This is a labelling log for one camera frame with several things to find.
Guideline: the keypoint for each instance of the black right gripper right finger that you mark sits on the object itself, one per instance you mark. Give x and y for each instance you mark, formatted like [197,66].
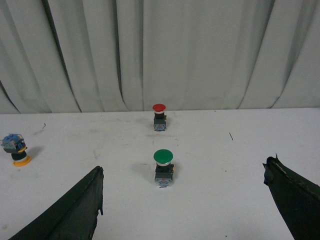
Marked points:
[297,199]

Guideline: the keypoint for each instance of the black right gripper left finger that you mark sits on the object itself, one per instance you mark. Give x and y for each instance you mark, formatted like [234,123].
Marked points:
[74,216]

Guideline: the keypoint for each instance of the white pleated curtain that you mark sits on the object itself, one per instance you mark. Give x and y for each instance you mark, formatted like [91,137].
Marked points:
[71,56]

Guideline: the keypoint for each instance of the green push button switch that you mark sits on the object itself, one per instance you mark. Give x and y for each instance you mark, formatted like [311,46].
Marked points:
[164,169]

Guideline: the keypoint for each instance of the red push button switch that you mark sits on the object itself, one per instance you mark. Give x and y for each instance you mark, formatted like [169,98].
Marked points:
[159,121]

